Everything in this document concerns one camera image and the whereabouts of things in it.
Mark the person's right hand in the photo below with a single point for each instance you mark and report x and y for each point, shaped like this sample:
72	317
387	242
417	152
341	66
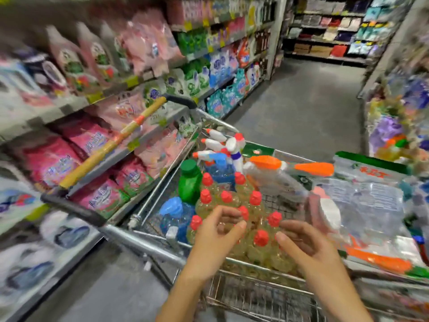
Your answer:
315	258

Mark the store shelving with refill pouches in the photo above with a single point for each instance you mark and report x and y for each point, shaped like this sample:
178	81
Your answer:
40	114

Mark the large green white cleaner pouch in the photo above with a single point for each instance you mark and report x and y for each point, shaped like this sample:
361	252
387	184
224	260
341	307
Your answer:
372	169
258	149
415	271

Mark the person's right forearm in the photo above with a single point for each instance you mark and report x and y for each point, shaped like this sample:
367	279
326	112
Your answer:
338	305

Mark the row of green white pouches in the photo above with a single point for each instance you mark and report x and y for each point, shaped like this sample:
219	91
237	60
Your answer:
171	83

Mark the clear-wrapped orange-trigger spray pack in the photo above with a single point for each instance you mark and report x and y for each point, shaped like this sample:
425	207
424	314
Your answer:
362	211
379	259

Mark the person's left hand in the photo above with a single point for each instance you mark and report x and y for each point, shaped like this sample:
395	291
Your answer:
214	244

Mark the cluster of yellow red-capped bottles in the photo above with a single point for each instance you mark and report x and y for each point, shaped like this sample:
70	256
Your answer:
258	244

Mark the stack of white blue pouches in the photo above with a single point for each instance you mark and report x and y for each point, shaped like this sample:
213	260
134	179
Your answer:
33	265

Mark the grey shopping cart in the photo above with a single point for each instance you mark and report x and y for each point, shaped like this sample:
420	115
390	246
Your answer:
107	152

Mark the row of purple cleaner bottles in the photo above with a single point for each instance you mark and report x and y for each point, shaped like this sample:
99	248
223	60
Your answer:
385	130

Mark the white red-tipped spray bottle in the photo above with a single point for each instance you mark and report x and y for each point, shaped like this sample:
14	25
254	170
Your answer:
234	145

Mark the row of teal blue pouches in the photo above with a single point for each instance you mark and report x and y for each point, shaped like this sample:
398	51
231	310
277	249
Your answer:
224	90

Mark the stack of pink detergent pouches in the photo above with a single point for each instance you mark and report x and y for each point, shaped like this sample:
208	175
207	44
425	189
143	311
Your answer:
53	161

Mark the blue pump soap bottle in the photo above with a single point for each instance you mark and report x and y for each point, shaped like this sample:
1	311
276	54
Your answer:
175	221

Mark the blue pump cleaner bottle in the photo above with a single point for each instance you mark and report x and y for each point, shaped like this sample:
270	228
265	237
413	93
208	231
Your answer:
218	171

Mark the distant store shelving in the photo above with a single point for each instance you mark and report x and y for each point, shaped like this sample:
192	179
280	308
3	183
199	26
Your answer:
328	30

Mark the green capped cleaner bottle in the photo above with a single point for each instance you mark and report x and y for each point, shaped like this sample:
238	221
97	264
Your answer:
190	181

